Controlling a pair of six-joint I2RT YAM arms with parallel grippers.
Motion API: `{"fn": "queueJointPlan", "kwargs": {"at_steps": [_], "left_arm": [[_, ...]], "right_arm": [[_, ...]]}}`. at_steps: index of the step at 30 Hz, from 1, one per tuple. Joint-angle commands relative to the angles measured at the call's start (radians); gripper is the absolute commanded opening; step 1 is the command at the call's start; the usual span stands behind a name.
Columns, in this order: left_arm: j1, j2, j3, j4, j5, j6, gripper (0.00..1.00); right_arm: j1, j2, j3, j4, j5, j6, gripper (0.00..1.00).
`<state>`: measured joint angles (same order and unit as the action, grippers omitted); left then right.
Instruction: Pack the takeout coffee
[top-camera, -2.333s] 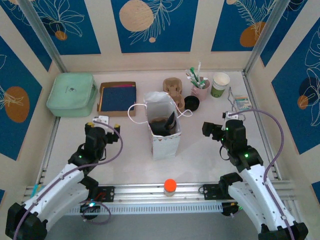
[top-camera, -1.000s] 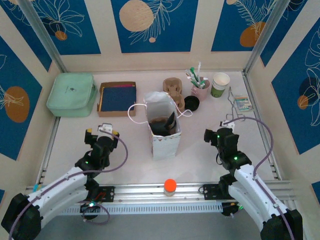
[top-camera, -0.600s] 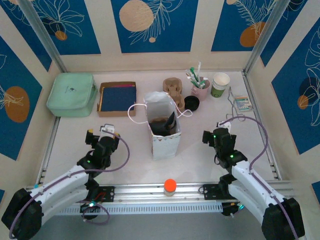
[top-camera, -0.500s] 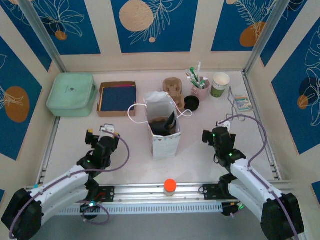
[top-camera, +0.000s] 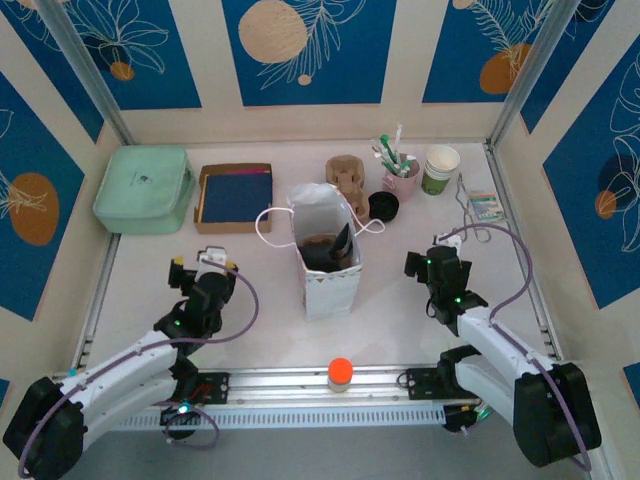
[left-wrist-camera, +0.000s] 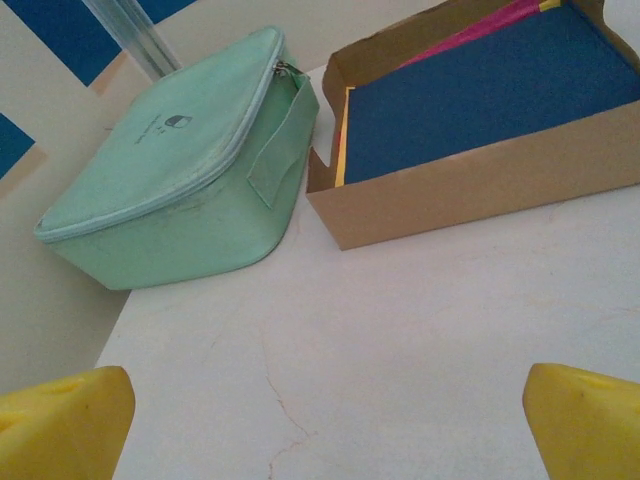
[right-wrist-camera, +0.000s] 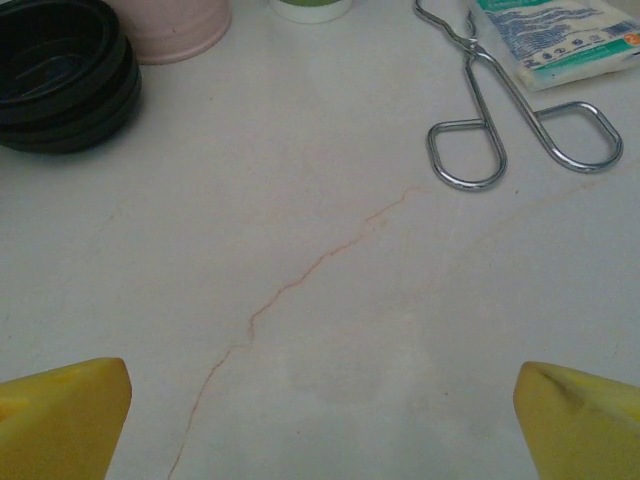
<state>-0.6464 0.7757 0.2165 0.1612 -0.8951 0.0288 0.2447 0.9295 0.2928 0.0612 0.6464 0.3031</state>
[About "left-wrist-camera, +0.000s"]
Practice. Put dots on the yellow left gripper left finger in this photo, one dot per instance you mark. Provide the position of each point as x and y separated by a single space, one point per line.
55 435

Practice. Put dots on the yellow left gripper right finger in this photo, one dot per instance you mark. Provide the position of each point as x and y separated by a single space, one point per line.
590 435

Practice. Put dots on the brown cardboard box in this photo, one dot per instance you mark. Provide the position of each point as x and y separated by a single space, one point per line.
475 195

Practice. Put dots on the mint green zip pouch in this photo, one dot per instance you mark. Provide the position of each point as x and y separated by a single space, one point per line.
165 165

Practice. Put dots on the dark blue napkin stack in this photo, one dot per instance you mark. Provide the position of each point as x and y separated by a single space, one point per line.
475 110

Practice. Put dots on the pink paper sheet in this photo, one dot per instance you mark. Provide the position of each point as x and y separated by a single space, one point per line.
465 45

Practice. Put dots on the aluminium frame post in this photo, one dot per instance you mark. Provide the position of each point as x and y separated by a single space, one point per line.
135 35

